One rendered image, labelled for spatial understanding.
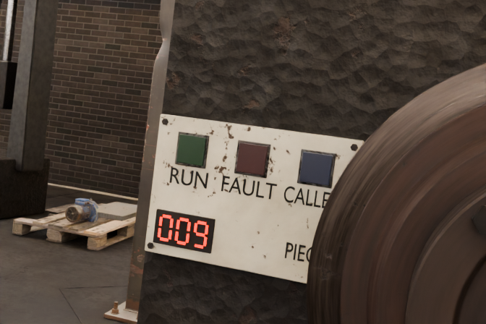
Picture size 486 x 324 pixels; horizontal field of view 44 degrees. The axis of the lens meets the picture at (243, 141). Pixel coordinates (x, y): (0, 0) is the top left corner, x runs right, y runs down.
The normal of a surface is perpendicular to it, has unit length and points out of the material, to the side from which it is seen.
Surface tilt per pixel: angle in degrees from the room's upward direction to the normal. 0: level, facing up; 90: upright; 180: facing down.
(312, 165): 90
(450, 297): 90
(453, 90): 90
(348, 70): 90
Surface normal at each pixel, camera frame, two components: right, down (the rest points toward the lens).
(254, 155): -0.28, 0.01
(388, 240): -0.92, -0.35
